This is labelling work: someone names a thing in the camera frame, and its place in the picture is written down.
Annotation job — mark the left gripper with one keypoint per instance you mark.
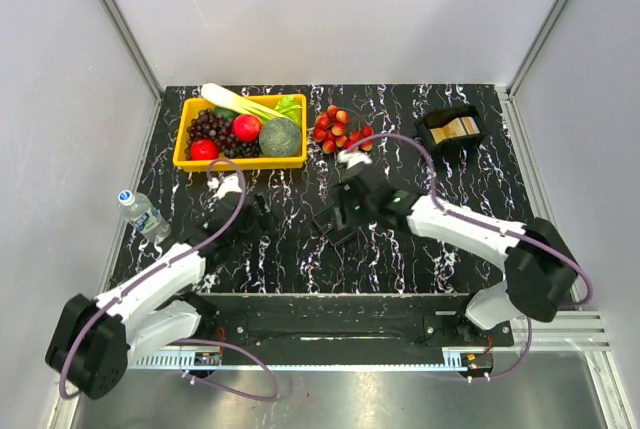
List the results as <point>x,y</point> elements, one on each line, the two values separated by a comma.
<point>265,222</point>

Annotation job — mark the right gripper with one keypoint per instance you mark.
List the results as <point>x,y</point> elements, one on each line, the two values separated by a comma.
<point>341,199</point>

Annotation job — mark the black card holder wallet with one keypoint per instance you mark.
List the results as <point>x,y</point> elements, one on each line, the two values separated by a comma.
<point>332,226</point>

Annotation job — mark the black card box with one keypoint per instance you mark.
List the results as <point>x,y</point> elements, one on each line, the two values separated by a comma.
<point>447,131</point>

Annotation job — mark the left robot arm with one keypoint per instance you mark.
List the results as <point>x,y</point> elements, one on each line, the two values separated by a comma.
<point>186,257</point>

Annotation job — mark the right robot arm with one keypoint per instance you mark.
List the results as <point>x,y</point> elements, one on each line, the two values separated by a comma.
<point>538,271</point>

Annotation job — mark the red cherry bunch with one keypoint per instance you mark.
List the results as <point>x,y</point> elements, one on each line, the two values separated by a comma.
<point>339,128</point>

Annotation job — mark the green cantaloupe melon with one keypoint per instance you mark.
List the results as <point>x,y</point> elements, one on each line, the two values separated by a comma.
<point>280,137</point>

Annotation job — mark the yellow plastic basket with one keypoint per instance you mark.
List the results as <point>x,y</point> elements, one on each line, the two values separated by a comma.
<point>190,109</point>

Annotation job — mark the red apple lower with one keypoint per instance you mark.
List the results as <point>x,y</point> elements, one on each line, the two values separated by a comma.
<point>203,150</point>

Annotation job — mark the red apple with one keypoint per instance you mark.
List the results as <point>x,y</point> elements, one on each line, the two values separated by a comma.
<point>246,128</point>
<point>203,150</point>

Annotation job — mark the red apple upper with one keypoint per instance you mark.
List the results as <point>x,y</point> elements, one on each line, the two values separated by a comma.
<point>246,128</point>

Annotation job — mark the purple grape bunch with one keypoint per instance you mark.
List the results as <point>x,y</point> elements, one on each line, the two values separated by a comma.
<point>206,125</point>

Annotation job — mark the green avocado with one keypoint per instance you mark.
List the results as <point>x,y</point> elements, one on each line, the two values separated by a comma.
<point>225,114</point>

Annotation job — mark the green lettuce leaf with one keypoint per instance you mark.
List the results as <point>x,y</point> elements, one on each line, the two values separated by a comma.
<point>289,109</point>

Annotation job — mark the plastic water bottle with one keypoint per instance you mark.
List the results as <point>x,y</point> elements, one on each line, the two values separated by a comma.
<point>138,211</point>

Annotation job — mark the white green leek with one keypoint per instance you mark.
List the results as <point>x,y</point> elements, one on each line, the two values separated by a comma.
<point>222,97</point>

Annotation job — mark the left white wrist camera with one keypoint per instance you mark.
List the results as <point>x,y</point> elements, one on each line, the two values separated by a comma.
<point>228,185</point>

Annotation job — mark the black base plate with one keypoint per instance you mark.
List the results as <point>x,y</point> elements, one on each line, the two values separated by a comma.
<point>333,354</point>

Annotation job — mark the aluminium frame rail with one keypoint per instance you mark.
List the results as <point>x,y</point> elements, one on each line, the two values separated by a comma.
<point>575,331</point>

